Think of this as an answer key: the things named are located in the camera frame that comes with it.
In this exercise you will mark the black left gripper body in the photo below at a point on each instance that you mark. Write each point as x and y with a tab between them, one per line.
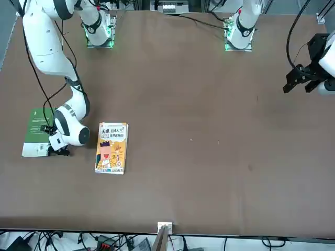
317	48

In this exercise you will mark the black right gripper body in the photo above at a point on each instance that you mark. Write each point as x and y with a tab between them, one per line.
64	151

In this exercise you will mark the green book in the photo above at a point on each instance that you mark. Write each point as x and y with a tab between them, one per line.
32	136

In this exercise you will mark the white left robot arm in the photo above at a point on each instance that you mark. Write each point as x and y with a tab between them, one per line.
244	26

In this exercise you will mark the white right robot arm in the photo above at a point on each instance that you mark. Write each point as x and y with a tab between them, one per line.
44	39

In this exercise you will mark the orange cartoon book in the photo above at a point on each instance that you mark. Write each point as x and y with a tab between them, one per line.
111	149

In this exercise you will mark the black hub with red ports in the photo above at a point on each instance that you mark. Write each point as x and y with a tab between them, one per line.
104	241

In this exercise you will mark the black power adapter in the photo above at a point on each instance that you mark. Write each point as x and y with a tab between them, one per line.
18	244

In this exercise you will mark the grey power adapter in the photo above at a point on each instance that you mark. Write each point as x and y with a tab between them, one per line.
144	245

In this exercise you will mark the white power strip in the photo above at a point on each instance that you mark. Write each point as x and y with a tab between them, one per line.
170	8

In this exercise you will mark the aluminium corner bracket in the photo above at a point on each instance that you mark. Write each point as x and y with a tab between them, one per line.
320	18

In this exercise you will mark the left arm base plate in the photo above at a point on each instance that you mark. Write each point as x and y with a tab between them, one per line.
238	49

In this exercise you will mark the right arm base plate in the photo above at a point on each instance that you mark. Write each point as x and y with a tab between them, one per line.
100	46

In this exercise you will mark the white table edge bracket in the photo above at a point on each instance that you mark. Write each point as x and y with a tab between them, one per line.
168	225

